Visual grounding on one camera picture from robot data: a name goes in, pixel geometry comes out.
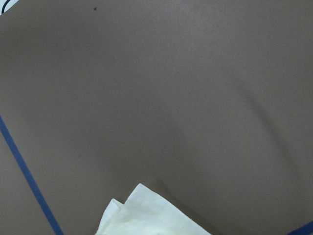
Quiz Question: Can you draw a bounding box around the cream long-sleeve cat shirt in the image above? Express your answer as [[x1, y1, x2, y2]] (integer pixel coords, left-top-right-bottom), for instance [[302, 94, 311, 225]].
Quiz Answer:
[[96, 184, 209, 235]]

